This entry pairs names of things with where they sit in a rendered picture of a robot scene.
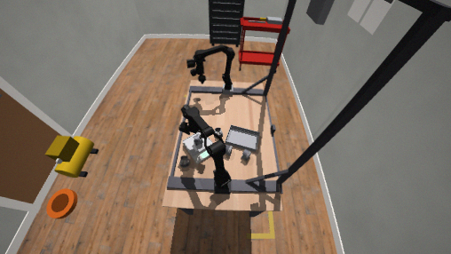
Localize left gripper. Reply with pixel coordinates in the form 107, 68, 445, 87
178, 122, 204, 139

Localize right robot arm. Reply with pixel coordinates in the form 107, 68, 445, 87
186, 44, 235, 90

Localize white digital scale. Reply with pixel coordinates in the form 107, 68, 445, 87
182, 132, 213, 164

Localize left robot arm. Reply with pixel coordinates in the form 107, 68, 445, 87
181, 104, 232, 189

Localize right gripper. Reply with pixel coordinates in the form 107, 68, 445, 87
197, 67, 206, 84

